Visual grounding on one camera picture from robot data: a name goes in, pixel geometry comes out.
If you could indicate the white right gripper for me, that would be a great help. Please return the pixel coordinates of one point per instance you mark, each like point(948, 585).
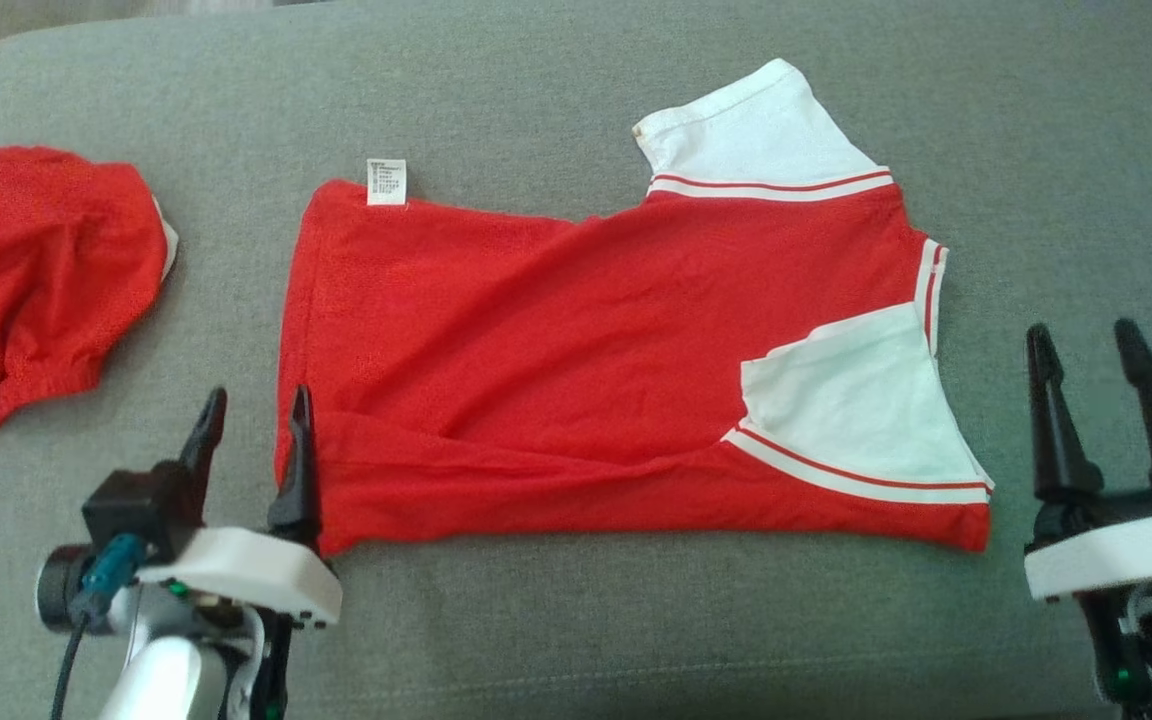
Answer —
point(1116, 550)

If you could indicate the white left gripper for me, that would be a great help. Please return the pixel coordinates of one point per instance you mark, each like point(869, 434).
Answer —
point(246, 575)

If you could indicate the red shorts with white stripe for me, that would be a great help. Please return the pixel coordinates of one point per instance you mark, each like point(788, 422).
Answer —
point(36, 290)

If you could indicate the red T-shirt with white sleeves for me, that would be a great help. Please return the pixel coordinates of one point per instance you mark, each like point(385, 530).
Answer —
point(576, 370)

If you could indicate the grey fabric sofa seat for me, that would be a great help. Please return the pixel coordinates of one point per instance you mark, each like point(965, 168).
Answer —
point(576, 630)

